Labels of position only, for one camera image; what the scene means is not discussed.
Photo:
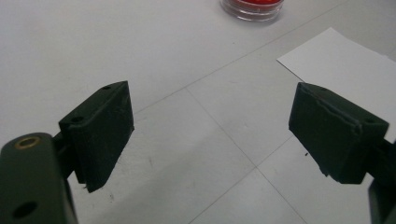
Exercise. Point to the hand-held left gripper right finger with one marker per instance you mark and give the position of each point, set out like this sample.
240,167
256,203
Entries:
333,137

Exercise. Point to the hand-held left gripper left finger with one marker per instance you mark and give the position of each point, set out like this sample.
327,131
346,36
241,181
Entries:
99,137

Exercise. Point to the round red ink pad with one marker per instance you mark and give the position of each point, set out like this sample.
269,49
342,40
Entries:
252,7

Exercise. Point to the small white paper sheet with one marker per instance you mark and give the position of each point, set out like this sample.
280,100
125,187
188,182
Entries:
345,68

